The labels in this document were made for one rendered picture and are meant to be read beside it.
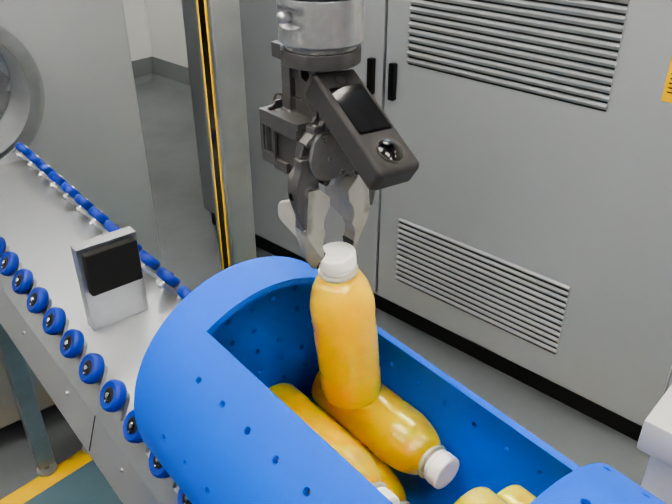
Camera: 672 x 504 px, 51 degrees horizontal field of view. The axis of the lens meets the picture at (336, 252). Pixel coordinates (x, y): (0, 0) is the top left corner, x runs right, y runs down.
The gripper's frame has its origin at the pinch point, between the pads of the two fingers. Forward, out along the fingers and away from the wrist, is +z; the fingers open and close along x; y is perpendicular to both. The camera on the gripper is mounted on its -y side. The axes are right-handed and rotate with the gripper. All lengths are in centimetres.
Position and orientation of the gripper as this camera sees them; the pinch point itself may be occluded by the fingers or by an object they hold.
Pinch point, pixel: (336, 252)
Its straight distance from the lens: 69.8
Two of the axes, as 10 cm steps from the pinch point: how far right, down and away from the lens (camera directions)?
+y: -6.3, -3.9, 6.7
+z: 0.0, 8.6, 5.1
